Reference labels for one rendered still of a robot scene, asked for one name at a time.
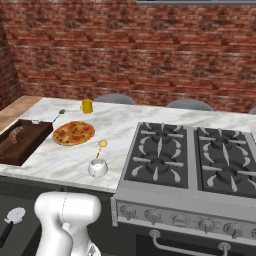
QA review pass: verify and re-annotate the round pizza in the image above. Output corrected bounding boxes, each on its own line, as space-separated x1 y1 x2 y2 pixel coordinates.
52 120 96 147

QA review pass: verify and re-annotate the dark open drawer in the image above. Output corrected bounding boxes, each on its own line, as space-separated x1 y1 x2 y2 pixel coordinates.
0 194 43 256

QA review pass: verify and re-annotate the yellow-headed wooden spoon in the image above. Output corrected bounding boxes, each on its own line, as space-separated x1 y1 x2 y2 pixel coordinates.
95 139 109 159

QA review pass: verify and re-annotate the grey chair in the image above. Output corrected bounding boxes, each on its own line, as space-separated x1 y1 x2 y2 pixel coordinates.
93 93 136 106
165 98 215 112

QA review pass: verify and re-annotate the yellow mug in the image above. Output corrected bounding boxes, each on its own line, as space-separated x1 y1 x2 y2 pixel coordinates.
79 98 94 115

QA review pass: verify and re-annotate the white bowl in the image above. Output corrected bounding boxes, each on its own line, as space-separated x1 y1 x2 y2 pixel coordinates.
87 158 109 178

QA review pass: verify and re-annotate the grey metal spoon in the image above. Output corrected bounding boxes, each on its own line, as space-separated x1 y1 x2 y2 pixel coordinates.
51 108 66 124

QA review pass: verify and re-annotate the grey stove with black hob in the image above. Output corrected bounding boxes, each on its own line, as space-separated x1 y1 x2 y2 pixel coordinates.
110 121 256 256

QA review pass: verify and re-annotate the brown rectangular basin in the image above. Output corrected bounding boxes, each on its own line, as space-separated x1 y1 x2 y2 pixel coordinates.
0 118 54 167

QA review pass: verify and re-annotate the brown lumpy sponge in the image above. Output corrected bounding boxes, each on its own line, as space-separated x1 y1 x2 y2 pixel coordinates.
8 126 26 145

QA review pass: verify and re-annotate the grey range hood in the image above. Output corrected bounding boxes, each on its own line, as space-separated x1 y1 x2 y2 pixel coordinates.
136 0 256 7

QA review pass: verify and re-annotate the grey oven door handle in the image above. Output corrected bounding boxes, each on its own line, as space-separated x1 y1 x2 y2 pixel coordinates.
148 229 233 256

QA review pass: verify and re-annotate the pizza cutter with black handle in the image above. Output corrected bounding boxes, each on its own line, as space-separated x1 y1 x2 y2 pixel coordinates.
0 207 27 248

